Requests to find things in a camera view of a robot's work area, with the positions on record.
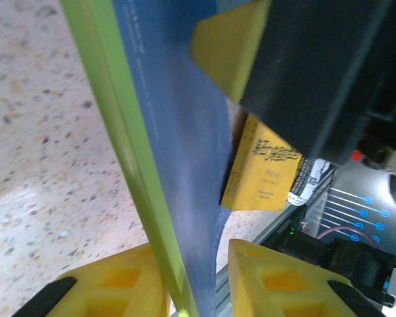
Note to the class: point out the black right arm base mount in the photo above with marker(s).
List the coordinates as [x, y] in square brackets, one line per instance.
[349, 264]

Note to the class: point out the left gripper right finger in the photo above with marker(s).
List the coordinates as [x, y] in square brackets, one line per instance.
[267, 284]

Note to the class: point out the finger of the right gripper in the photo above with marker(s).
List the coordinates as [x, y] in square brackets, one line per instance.
[283, 66]

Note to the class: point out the yellow cartoon cover book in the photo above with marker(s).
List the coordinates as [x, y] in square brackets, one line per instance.
[260, 178]

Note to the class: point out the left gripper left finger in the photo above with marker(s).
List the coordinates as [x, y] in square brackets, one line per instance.
[118, 280]

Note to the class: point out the purple notebook with green spine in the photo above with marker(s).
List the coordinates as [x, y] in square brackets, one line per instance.
[184, 132]

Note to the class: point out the striped can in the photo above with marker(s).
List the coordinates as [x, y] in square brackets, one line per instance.
[311, 178]

